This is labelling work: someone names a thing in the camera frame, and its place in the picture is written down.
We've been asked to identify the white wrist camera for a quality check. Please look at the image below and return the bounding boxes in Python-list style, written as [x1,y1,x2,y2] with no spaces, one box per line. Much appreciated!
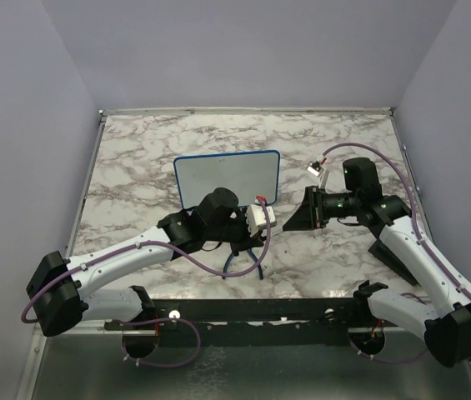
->
[246,196,277,236]
[307,157,329,189]

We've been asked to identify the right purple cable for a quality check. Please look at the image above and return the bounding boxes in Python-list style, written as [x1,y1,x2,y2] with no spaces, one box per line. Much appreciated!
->
[321,142,471,368]

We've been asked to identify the blue framed whiteboard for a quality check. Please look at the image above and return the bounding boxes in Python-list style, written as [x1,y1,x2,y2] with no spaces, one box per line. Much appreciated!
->
[173,150,281,208]

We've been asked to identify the blue handled pliers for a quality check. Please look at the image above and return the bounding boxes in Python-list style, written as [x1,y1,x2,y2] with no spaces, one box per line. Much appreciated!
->
[222,245,265,281]

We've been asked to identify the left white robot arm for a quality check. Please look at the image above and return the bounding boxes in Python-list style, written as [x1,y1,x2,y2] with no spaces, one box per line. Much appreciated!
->
[21,187,272,337]

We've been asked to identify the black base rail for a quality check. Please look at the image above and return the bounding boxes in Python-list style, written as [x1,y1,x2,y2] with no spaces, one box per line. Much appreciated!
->
[105,295,403,349]

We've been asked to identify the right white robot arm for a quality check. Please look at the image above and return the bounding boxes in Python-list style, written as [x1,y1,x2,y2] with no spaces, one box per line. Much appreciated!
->
[283,157,471,368]

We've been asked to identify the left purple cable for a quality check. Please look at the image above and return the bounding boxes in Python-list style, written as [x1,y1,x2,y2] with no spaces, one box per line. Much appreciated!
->
[20,199,273,324]

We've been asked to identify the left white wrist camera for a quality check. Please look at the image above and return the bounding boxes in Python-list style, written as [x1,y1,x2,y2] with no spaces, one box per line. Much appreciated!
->
[246,196,277,236]

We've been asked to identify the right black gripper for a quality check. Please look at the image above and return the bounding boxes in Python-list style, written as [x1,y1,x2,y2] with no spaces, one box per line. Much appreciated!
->
[283,184,360,230]

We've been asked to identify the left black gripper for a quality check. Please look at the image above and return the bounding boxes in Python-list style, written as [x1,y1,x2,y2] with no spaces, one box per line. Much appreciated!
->
[206,207,264,258]

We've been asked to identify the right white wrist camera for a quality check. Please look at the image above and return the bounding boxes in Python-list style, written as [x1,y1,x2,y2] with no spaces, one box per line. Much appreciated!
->
[307,157,329,189]

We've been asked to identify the purple cable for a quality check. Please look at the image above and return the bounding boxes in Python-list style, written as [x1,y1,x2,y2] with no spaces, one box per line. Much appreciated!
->
[20,199,273,324]
[321,142,471,368]

